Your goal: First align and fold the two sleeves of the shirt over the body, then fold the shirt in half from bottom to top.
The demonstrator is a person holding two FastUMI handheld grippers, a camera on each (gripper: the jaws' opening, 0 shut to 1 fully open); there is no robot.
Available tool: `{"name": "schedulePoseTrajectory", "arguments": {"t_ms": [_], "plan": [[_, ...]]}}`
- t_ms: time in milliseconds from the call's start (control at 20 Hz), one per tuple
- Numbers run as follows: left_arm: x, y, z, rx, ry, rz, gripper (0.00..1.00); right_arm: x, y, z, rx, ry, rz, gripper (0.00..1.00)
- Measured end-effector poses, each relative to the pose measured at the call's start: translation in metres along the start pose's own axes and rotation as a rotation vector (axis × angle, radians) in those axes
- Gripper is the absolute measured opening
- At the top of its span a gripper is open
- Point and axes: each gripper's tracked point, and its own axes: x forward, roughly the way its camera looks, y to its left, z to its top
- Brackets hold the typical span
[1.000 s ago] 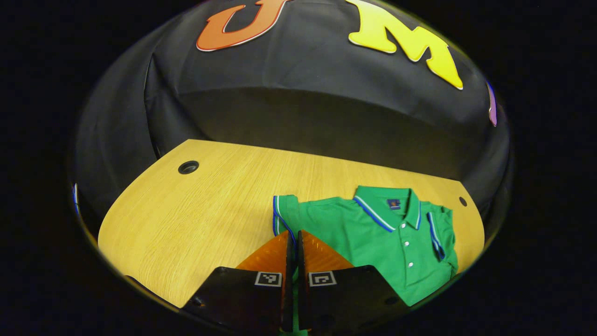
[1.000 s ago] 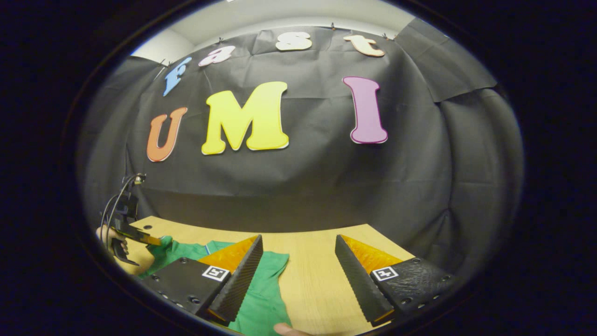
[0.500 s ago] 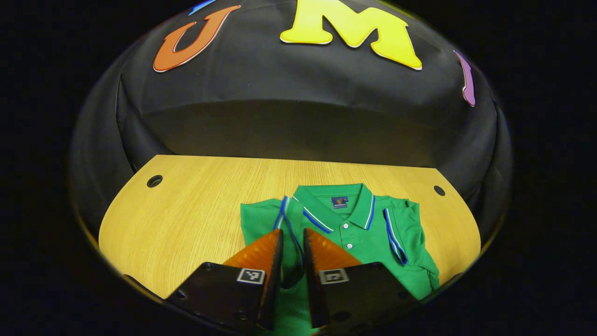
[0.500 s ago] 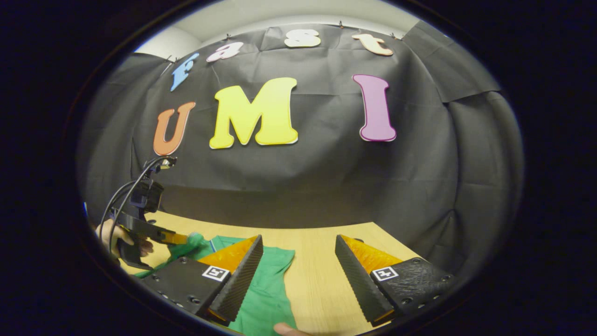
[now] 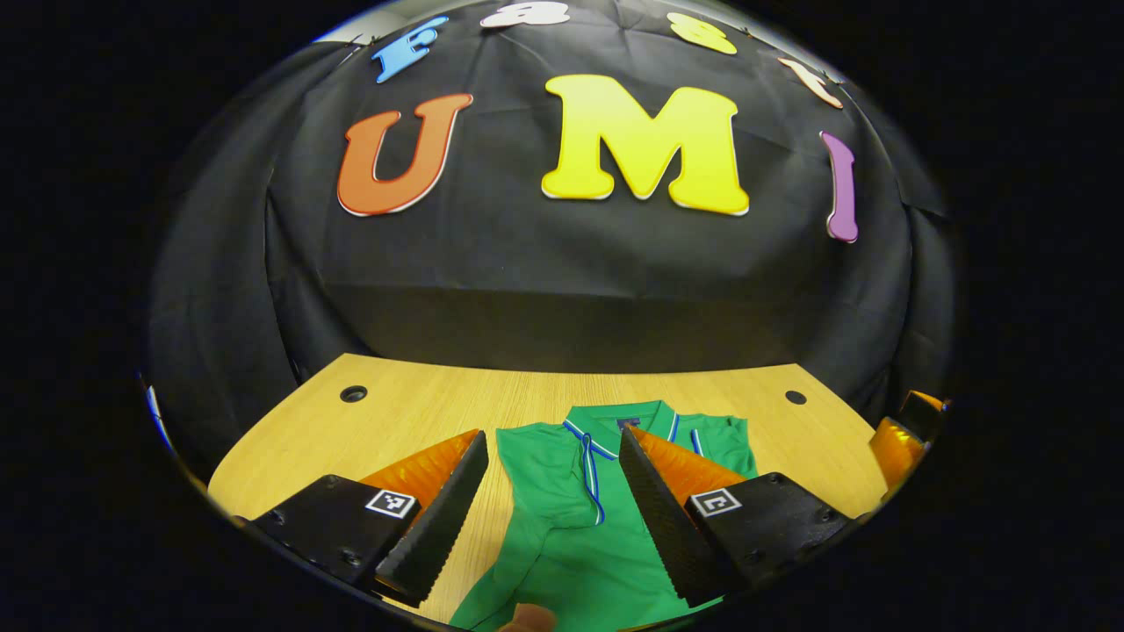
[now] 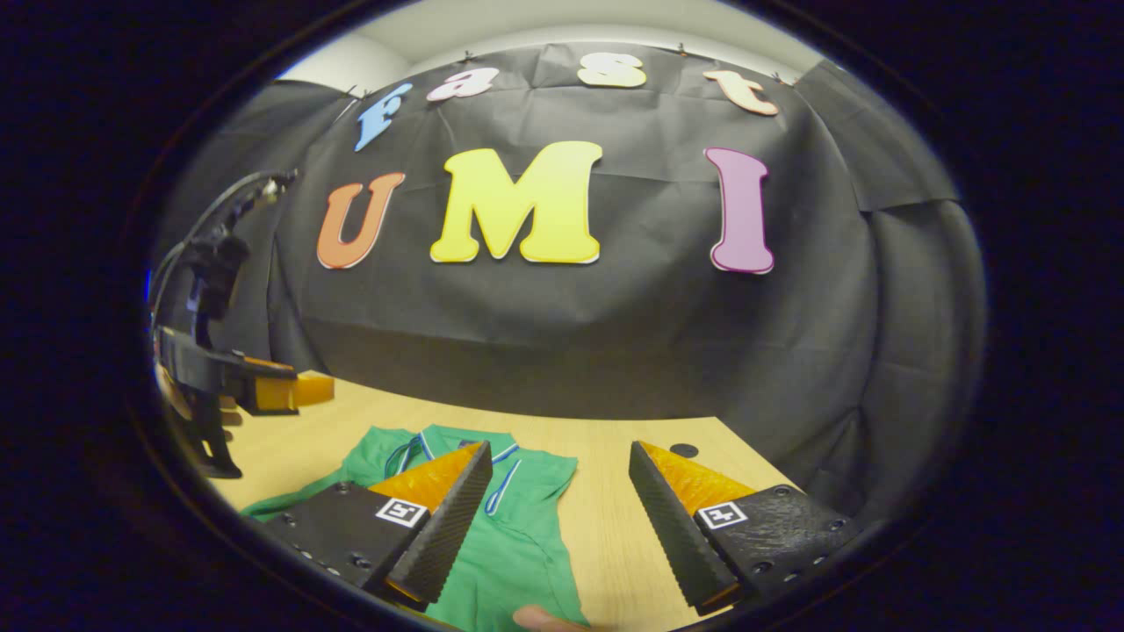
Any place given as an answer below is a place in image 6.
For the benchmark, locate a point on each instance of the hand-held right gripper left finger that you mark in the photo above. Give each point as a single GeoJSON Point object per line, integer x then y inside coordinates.
{"type": "Point", "coordinates": [448, 535]}

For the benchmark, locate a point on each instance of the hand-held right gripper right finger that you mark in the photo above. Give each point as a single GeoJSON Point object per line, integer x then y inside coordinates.
{"type": "Point", "coordinates": [676, 535]}

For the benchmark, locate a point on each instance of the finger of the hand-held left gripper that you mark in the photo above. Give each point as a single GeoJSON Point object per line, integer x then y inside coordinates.
{"type": "Point", "coordinates": [263, 391]}

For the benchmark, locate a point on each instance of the green polo T-shirt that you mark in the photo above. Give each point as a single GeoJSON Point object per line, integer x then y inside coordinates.
{"type": "Point", "coordinates": [518, 544]}

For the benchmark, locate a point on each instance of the black backdrop cloth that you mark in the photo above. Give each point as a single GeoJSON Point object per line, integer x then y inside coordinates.
{"type": "Point", "coordinates": [615, 333]}

